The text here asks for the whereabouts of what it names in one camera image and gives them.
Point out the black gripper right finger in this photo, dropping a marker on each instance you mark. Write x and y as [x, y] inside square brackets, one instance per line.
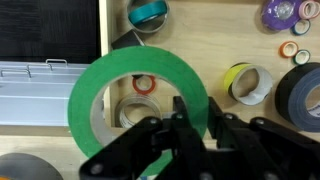
[218, 120]

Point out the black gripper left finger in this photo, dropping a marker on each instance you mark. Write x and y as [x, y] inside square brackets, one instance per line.
[180, 116]

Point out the green tape roll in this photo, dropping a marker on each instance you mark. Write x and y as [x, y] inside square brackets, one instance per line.
[152, 146]

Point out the clear tape roll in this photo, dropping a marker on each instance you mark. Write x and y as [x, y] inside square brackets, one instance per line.
[135, 99]

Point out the yellow black tape roll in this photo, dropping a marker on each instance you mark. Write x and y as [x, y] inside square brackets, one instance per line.
[247, 83]

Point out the open wooden drawer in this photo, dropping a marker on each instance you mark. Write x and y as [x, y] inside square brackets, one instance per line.
[213, 35]

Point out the large black tape roll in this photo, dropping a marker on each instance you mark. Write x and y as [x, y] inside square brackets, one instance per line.
[291, 93]

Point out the teal tape roll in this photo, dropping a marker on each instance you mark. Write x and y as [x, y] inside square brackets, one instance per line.
[147, 16]

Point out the purple tape roll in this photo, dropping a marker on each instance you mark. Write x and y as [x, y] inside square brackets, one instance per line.
[280, 15]

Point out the pink tape roll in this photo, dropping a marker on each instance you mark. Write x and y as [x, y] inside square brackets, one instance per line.
[309, 9]

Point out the small orange washi roll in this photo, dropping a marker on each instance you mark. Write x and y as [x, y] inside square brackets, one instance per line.
[288, 49]

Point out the small green washi roll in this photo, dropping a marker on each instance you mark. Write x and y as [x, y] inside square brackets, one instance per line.
[302, 57]

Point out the white cabinet drawers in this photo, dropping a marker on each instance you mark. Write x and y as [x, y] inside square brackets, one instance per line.
[37, 93]

